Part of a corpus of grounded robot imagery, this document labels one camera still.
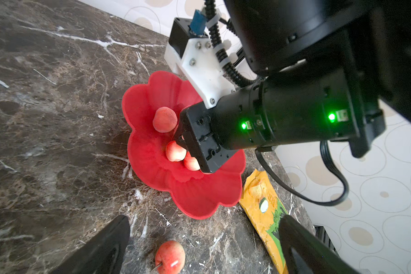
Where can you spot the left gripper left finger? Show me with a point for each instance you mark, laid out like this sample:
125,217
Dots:
103,254

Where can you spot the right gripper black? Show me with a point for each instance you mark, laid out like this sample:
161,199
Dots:
214,135

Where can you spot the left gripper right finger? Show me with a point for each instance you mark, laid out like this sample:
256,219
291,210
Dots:
305,254

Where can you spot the pink peach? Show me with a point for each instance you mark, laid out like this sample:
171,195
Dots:
165,120
174,152
191,163
170,258

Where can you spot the pink peach bottom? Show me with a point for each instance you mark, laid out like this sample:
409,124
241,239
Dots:
174,152

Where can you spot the pink peach top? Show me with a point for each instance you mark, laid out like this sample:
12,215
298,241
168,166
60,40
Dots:
165,120

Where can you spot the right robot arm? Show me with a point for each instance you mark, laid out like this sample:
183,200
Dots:
321,68

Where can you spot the red flower-shaped fruit bowl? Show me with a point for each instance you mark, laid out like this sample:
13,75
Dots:
196,194

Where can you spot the yellow snack bag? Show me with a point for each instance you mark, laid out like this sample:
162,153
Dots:
265,210

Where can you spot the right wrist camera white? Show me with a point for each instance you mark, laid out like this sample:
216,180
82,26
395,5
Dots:
190,52

